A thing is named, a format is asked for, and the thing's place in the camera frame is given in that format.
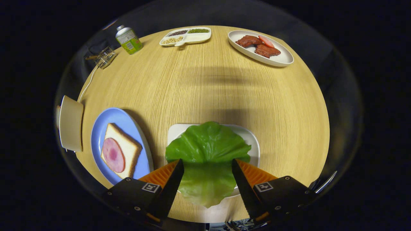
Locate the green lettuce leaf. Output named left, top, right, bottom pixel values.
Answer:
left=165, top=121, right=252, bottom=208

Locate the green drink bottle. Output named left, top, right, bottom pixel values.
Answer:
left=115, top=25, right=144, bottom=55

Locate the white toaster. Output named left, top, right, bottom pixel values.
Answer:
left=56, top=95, right=84, bottom=153

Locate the pink sausage slice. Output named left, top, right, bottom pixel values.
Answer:
left=258, top=35, right=275, bottom=48

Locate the pink ham slice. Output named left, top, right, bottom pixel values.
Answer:
left=102, top=138, right=126, bottom=173

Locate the blue plate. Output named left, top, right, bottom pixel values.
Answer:
left=91, top=107, right=154, bottom=185

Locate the brown meat piece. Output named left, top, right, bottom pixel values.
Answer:
left=255, top=44, right=281, bottom=58
left=235, top=35, right=263, bottom=48

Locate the wire utensil holder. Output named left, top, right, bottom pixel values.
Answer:
left=95, top=46, right=118, bottom=69

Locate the white square plate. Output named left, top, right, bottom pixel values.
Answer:
left=167, top=124, right=260, bottom=198

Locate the white bread slice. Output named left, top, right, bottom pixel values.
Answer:
left=101, top=123, right=143, bottom=179

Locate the white toaster cable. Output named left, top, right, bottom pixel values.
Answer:
left=78, top=66, right=100, bottom=103

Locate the white oval plate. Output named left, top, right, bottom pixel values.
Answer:
left=228, top=30, right=294, bottom=67

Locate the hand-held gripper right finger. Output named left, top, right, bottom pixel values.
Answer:
left=231, top=158, right=317, bottom=225

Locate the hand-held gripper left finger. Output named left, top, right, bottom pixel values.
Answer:
left=103, top=159, right=185, bottom=227

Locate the white divided tray with beans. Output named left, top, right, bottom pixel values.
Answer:
left=159, top=27, right=212, bottom=47

